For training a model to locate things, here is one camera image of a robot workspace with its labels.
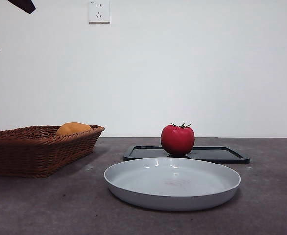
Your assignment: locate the orange round fruit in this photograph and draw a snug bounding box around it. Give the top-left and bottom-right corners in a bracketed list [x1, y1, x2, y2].
[55, 122, 92, 136]

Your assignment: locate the brown wicker basket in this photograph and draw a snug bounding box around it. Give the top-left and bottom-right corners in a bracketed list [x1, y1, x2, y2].
[0, 125, 105, 178]

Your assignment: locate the white wall socket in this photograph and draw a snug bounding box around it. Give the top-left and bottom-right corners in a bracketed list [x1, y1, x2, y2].
[88, 0, 111, 24]

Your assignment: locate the black rectangular tray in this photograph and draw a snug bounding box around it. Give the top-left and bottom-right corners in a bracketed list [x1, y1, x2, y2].
[123, 145, 251, 165]

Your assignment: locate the red tomato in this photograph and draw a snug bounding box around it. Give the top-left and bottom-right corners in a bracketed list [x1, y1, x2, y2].
[161, 122, 195, 155]

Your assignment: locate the pale grey round plate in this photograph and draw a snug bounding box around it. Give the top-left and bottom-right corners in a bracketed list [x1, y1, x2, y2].
[103, 157, 242, 212]

